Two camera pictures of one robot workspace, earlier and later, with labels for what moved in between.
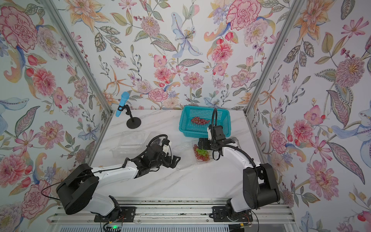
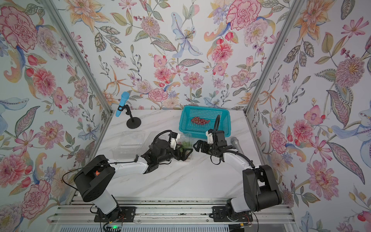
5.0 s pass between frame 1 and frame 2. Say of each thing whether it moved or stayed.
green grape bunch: moved
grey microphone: stayed
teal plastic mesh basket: stayed
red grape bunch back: stayed
